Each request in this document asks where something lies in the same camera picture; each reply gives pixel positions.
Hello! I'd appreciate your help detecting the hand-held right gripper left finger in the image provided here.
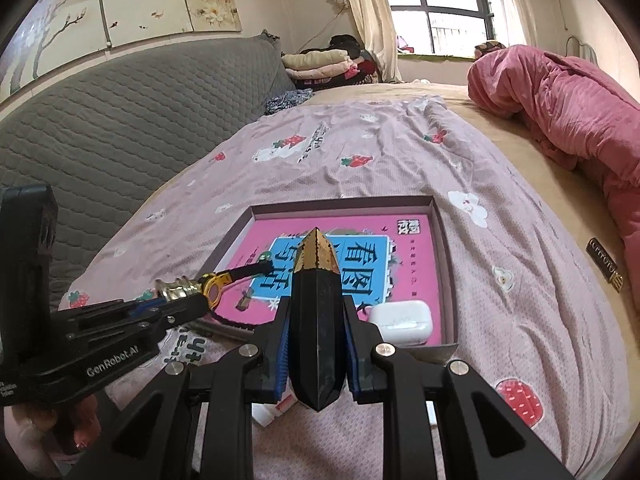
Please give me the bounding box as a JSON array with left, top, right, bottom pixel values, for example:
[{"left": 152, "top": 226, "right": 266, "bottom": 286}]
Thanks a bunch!
[{"left": 65, "top": 296, "right": 293, "bottom": 480}]

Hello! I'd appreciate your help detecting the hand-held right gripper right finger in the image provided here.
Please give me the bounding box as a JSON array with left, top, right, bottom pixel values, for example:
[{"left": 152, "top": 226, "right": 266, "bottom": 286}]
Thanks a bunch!
[{"left": 340, "top": 296, "right": 576, "bottom": 480}]

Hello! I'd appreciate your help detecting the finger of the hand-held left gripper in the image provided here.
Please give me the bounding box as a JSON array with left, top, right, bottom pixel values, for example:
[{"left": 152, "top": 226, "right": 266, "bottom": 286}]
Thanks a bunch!
[
  {"left": 49, "top": 299, "right": 166, "bottom": 328},
  {"left": 65, "top": 296, "right": 210, "bottom": 348}
]

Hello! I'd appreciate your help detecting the black gold pointed case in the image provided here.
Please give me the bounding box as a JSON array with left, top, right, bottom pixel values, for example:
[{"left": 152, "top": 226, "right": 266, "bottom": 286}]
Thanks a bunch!
[{"left": 289, "top": 227, "right": 347, "bottom": 412}]

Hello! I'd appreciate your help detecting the gold metal knob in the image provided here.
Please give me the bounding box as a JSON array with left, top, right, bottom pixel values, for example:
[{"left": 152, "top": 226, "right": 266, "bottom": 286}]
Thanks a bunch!
[{"left": 155, "top": 275, "right": 206, "bottom": 306}]

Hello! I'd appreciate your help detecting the white pill bottle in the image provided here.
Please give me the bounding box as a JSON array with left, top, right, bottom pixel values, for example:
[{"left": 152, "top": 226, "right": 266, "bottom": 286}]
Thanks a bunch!
[{"left": 251, "top": 392, "right": 297, "bottom": 427}]

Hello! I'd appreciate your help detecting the white earbuds case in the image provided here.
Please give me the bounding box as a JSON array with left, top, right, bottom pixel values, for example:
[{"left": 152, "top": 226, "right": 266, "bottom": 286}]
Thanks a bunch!
[{"left": 369, "top": 300, "right": 433, "bottom": 347}]

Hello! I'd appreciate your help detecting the black yellow wrist watch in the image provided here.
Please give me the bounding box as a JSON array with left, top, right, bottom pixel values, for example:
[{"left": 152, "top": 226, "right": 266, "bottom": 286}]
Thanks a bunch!
[{"left": 192, "top": 260, "right": 281, "bottom": 333}]

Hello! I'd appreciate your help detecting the grey cardboard box tray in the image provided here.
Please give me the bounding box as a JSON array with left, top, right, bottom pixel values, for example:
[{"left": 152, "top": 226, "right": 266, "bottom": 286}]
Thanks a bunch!
[{"left": 202, "top": 195, "right": 460, "bottom": 366}]

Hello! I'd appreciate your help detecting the person's left hand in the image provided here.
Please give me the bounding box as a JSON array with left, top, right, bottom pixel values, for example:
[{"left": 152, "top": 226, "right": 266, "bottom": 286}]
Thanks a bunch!
[{"left": 2, "top": 392, "right": 103, "bottom": 466}]

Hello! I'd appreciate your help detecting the pink book with blue label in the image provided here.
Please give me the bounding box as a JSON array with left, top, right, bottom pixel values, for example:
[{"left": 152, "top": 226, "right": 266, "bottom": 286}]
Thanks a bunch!
[{"left": 220, "top": 217, "right": 443, "bottom": 346}]

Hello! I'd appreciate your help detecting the pink strawberry print bedsheet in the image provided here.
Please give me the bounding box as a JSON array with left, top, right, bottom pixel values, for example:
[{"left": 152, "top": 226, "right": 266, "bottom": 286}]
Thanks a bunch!
[{"left": 57, "top": 95, "right": 631, "bottom": 480}]

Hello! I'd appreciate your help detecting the grey quilted headboard cover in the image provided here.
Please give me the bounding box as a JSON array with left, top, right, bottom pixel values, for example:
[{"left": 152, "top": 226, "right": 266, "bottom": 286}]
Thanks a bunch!
[{"left": 0, "top": 32, "right": 296, "bottom": 311}]

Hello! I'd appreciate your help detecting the dark patterned cloth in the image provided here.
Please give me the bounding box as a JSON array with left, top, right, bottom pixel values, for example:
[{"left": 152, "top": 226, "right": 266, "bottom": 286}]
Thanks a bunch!
[{"left": 263, "top": 88, "right": 315, "bottom": 116}]

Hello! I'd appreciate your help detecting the black gold labelled bar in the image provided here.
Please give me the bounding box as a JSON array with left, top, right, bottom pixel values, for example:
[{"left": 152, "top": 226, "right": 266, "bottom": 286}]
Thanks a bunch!
[{"left": 586, "top": 237, "right": 625, "bottom": 291}]

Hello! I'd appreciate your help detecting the stack of folded clothes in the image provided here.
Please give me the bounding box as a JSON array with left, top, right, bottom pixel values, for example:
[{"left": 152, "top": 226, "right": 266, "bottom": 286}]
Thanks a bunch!
[{"left": 281, "top": 34, "right": 386, "bottom": 92}]

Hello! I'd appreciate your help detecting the pink quilt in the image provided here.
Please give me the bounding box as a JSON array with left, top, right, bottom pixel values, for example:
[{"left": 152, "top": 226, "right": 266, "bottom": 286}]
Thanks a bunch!
[{"left": 467, "top": 44, "right": 640, "bottom": 301}]

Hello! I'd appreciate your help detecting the cream curtain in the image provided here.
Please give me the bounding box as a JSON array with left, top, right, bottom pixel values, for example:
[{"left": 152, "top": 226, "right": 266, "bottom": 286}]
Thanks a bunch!
[
  {"left": 492, "top": 0, "right": 538, "bottom": 48},
  {"left": 337, "top": 0, "right": 403, "bottom": 83}
]

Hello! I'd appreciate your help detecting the dark framed window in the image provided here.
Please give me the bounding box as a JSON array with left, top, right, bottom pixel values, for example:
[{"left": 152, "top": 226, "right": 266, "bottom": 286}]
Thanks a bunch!
[{"left": 375, "top": 0, "right": 506, "bottom": 58}]

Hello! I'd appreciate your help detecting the floral wall painting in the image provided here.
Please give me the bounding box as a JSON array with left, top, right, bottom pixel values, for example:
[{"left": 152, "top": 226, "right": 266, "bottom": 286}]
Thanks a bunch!
[{"left": 0, "top": 0, "right": 243, "bottom": 106}]

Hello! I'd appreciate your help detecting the white metal rail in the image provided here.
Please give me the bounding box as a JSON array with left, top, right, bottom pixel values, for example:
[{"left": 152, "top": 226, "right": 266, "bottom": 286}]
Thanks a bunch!
[{"left": 565, "top": 35, "right": 598, "bottom": 66}]

